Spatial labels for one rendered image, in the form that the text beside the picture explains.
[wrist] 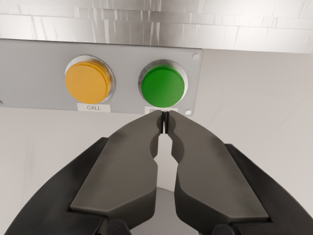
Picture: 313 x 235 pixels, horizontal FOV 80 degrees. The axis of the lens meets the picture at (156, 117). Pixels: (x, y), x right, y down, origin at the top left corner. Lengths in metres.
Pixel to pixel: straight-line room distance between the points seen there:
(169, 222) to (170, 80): 0.28
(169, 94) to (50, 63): 0.11
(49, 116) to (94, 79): 0.20
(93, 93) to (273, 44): 0.16
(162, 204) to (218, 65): 0.27
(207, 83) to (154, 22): 0.15
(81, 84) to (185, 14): 0.11
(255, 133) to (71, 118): 0.32
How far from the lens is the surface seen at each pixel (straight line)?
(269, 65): 0.32
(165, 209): 0.39
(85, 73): 0.18
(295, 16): 0.21
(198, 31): 0.18
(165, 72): 0.17
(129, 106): 0.20
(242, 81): 0.31
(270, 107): 0.35
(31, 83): 0.22
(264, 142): 0.39
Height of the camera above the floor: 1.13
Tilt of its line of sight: 61 degrees down
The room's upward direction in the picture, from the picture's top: 177 degrees counter-clockwise
